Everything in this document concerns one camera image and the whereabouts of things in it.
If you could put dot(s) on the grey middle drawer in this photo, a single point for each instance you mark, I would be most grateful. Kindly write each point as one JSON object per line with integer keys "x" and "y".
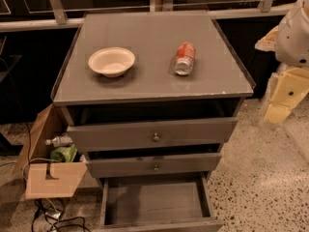
{"x": 142, "y": 166}

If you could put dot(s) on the grey drawer cabinet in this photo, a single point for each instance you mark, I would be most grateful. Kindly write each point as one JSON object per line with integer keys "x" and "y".
{"x": 150, "y": 91}

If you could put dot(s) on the clear plastic bottle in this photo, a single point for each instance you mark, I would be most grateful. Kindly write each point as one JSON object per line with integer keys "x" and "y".
{"x": 59, "y": 141}

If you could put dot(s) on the grey top drawer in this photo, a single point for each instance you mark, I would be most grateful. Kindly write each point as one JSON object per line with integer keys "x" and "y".
{"x": 123, "y": 136}

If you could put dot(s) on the grey drawer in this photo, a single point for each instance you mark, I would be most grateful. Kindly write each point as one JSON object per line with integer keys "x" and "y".
{"x": 123, "y": 136}
{"x": 142, "y": 166}
{"x": 157, "y": 203}

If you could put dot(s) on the red soda can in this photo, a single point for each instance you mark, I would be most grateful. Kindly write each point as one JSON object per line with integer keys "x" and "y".
{"x": 184, "y": 60}

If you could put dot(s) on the grey bottom drawer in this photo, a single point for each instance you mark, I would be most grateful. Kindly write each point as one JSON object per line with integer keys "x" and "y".
{"x": 157, "y": 203}

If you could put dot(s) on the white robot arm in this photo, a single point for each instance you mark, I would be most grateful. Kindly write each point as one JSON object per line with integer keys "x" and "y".
{"x": 289, "y": 40}

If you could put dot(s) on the white paper bowl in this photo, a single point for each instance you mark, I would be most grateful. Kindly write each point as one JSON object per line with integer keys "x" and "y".
{"x": 111, "y": 61}

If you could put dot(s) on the green plastic bag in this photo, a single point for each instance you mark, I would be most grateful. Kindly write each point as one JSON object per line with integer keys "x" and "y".
{"x": 64, "y": 154}

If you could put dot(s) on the metal railing frame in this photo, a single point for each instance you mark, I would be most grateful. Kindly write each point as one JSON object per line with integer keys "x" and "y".
{"x": 22, "y": 15}

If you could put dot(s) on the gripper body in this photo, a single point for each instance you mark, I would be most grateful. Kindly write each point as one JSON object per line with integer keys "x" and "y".
{"x": 294, "y": 39}

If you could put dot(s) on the brown cardboard box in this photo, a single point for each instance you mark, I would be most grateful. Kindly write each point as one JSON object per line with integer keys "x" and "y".
{"x": 44, "y": 177}

